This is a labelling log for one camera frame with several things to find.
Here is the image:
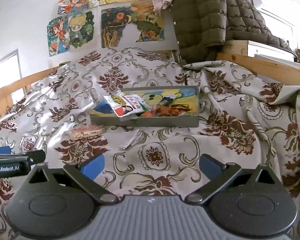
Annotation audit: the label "folded white paper wrapper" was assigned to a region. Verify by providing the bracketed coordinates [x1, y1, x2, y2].
[118, 129, 143, 150]

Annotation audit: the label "small orange figure wall poster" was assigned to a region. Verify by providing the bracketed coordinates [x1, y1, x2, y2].
[57, 0, 91, 16]

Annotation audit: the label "grey tray with cartoon lining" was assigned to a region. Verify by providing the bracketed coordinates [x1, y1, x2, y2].
[89, 85, 200, 128]

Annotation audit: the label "pink and white snack packet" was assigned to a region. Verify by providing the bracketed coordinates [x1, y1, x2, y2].
[103, 94, 150, 118]

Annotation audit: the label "blond figure wall poster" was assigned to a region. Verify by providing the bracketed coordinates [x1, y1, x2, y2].
[68, 10, 95, 52]

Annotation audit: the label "floral printed blanket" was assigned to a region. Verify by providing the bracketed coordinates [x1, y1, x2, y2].
[0, 47, 300, 240]

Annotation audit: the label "torn fish wall poster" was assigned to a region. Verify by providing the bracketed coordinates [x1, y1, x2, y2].
[100, 1, 165, 48]

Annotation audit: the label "window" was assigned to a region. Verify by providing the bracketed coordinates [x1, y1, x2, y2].
[0, 49, 22, 118]

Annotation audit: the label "wooden bed frame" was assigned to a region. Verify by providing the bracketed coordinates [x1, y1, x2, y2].
[0, 40, 300, 117]

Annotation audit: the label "orange snack packet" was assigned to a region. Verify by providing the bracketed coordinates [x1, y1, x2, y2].
[152, 104, 193, 118]

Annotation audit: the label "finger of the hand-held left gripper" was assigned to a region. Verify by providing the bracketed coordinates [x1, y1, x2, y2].
[0, 147, 46, 165]

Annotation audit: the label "dark blue box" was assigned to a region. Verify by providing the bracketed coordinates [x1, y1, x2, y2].
[159, 94, 177, 106]

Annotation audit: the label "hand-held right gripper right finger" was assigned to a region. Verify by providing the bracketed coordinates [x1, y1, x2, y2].
[185, 153, 276, 204]

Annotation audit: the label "white cupboard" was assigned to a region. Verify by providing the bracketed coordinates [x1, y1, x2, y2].
[247, 0, 298, 62]

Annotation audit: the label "red-haired figure wall poster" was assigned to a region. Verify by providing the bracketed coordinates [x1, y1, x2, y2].
[47, 15, 71, 57]

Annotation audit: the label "clear peanut snack packet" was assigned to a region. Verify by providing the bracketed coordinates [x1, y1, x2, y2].
[69, 127, 105, 141]

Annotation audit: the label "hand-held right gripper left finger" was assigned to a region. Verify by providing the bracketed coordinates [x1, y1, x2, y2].
[27, 153, 118, 204]

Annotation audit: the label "olive puffer jacket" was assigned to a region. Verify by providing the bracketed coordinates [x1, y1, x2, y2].
[171, 0, 296, 63]

